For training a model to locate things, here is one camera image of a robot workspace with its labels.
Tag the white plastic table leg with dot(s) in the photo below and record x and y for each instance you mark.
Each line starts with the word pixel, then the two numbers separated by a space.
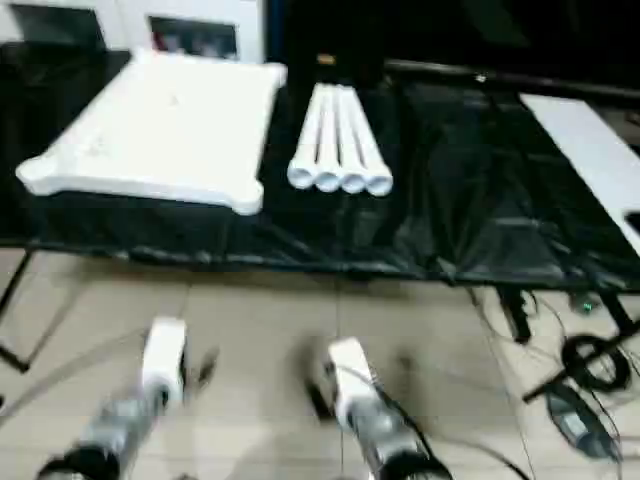
pixel 350 142
pixel 330 145
pixel 306 150
pixel 372 150

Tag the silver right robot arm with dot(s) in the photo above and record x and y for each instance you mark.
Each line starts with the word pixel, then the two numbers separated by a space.
pixel 390 435

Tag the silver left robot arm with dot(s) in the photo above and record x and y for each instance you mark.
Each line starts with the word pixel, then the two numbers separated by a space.
pixel 115 425

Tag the black plastic mat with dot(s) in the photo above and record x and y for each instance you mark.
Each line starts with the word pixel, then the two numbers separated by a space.
pixel 450 200

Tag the grey power adapter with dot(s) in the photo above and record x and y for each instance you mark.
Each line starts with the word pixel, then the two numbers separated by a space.
pixel 575 425

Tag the white glass-door cabinet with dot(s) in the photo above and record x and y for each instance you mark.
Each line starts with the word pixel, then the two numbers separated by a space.
pixel 127 25

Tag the white board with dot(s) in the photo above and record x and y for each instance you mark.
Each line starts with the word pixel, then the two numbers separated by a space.
pixel 590 150

